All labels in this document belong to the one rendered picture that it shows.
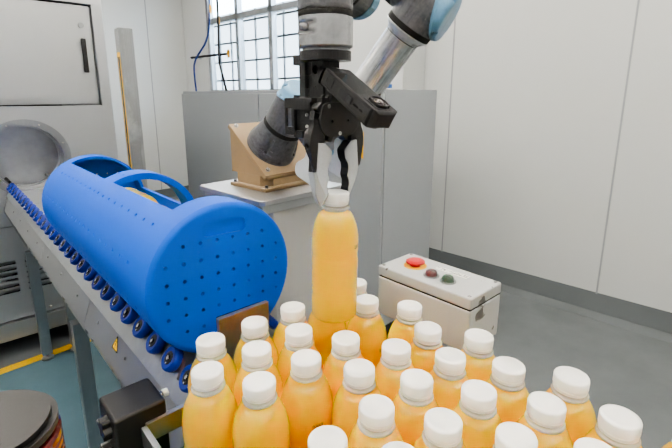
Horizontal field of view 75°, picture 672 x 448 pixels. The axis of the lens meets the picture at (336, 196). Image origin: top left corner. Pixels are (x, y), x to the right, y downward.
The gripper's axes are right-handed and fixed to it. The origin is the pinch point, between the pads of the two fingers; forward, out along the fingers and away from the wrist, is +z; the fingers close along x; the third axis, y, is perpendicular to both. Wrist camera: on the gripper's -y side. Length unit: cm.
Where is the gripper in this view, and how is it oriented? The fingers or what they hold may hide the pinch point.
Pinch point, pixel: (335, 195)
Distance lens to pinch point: 63.5
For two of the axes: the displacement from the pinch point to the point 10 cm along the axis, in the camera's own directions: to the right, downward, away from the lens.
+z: 0.0, 9.7, 2.3
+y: -6.8, -1.7, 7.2
